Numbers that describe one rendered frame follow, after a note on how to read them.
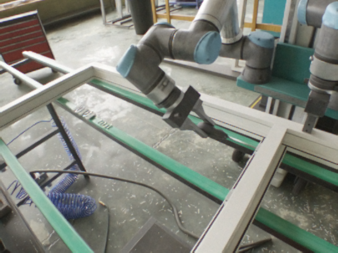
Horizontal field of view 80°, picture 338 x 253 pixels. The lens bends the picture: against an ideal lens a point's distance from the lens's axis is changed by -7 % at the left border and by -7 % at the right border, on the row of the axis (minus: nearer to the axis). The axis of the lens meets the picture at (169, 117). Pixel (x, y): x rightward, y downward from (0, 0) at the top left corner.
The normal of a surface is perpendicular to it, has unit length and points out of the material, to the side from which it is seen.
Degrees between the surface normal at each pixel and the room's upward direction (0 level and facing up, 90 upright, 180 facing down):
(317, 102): 90
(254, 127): 90
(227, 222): 0
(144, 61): 52
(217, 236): 0
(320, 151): 90
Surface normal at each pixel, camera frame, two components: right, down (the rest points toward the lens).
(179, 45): -0.53, 0.29
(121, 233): -0.10, -0.79
